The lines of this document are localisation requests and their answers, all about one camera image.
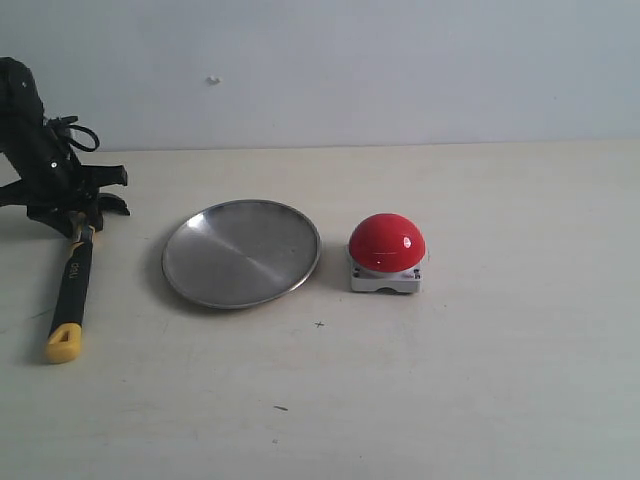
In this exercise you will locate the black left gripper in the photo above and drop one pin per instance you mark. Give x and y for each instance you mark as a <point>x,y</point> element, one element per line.
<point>48,176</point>

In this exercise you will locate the yellow black claw hammer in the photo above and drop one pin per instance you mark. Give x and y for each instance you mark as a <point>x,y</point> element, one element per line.
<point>64,342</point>

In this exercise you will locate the red dome push button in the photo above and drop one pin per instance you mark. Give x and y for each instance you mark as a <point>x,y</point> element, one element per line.
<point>386,252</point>

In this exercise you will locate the round steel plate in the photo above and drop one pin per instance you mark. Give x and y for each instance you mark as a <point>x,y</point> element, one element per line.
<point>241,253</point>

